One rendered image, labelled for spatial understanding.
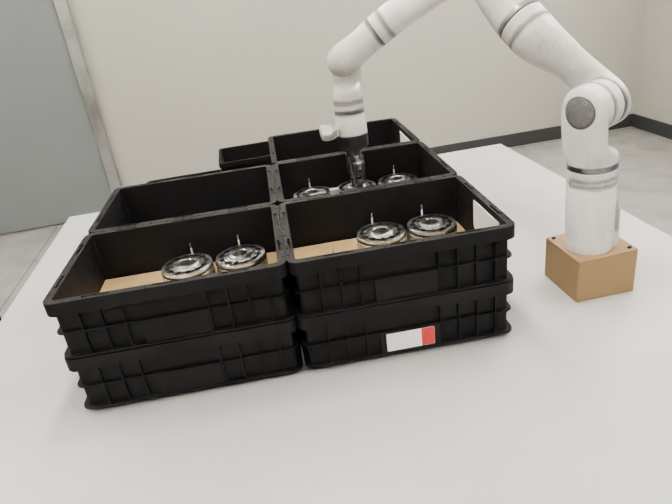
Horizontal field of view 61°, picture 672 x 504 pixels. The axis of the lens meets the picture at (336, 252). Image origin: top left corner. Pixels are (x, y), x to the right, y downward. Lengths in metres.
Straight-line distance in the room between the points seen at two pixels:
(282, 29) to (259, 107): 0.53
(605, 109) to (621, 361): 0.44
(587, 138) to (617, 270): 0.29
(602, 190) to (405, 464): 0.63
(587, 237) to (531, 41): 0.39
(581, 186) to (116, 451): 0.94
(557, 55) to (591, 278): 0.44
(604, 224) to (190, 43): 3.28
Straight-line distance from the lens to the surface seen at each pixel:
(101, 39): 4.14
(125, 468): 1.01
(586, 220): 1.21
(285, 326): 1.01
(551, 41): 1.20
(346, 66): 1.31
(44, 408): 1.21
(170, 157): 4.22
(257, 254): 1.17
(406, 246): 0.97
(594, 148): 1.15
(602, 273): 1.26
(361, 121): 1.36
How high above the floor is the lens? 1.35
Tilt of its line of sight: 26 degrees down
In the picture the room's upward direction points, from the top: 7 degrees counter-clockwise
